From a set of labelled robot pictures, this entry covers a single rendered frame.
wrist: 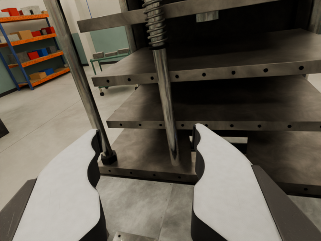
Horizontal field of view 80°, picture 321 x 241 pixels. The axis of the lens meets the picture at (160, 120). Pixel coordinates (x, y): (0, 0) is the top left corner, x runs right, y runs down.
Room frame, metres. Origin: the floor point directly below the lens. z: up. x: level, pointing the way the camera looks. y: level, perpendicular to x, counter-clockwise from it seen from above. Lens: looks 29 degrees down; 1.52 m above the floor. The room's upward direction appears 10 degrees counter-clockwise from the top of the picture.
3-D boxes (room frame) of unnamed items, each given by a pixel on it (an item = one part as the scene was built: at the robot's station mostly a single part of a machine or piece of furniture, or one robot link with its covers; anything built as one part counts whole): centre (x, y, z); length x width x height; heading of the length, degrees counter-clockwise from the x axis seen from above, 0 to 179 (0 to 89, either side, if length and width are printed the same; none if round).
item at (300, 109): (1.13, -0.34, 1.01); 1.10 x 0.74 x 0.05; 70
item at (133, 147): (1.08, -0.32, 0.75); 1.30 x 0.84 x 0.06; 70
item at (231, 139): (0.99, -0.34, 0.87); 0.50 x 0.27 x 0.17; 160
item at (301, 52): (1.13, -0.34, 1.26); 1.10 x 0.74 x 0.05; 70
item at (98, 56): (4.63, 0.80, 0.50); 0.98 x 0.55 x 1.01; 87
